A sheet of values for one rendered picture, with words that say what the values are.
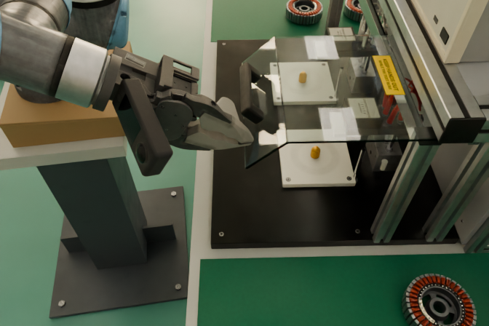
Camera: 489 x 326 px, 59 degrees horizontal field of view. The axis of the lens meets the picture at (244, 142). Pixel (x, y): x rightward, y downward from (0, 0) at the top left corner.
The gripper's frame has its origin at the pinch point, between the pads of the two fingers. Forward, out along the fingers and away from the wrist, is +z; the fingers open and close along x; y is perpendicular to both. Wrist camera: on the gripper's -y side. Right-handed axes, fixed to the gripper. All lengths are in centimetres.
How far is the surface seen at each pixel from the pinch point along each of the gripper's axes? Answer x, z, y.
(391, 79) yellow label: -12.4, 19.4, 10.9
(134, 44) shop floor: 118, 3, 171
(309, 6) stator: 12, 35, 81
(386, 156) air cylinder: 5.4, 37.3, 15.6
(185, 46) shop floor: 103, 28, 168
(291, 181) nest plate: 18.5, 22.3, 12.9
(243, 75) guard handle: -0.8, 0.1, 13.6
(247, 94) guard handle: -1.3, 0.3, 8.6
